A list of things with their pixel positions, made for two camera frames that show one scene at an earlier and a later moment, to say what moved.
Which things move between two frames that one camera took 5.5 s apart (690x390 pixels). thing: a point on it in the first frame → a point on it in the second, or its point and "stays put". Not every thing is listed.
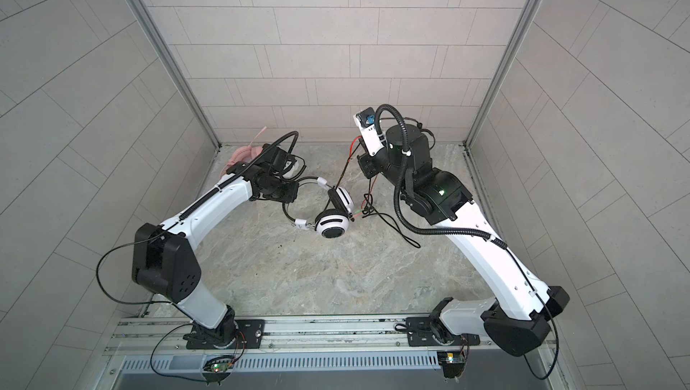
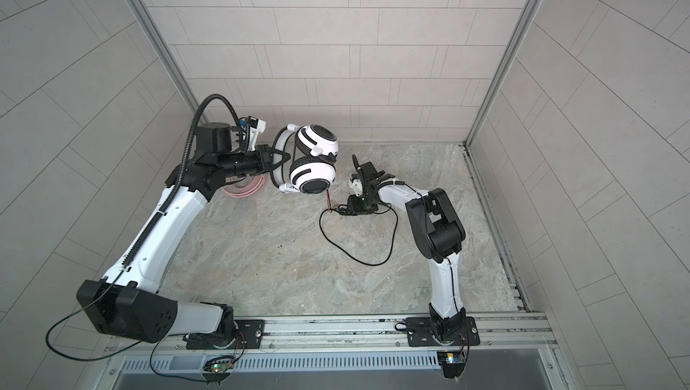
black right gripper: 368,166 → 355,207
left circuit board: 221,367 stays put
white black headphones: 331,223 → 312,166
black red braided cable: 367,208 → 330,208
